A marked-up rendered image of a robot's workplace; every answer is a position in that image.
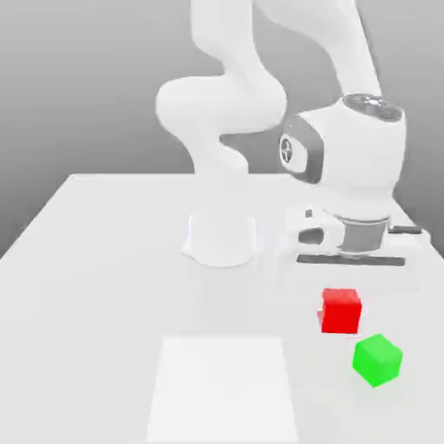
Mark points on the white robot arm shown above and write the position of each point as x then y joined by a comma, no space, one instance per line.
222,104

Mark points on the small red cube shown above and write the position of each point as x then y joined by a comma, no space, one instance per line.
341,312

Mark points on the small green cube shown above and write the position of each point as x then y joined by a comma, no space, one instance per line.
376,360

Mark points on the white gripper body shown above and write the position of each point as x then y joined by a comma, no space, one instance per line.
350,275

